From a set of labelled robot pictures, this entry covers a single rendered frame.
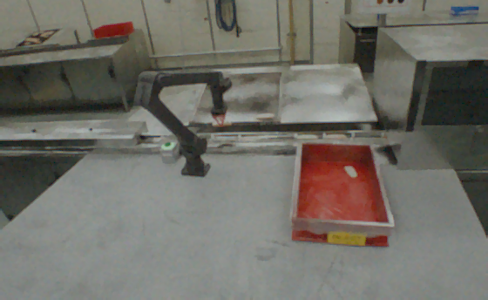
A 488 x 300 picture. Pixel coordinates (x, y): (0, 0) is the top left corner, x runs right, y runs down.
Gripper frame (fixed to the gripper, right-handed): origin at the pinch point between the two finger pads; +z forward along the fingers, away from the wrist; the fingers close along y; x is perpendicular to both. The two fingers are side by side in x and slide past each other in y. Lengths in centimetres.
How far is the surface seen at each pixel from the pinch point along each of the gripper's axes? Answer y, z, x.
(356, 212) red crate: -49, 11, -58
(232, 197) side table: -41.1, 11.0, -10.8
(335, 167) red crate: -22, 11, -53
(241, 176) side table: -27.6, 11.3, -12.8
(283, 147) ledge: -10.1, 8.5, -30.7
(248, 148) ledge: -10.2, 8.7, -14.0
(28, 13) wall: 369, -28, 435
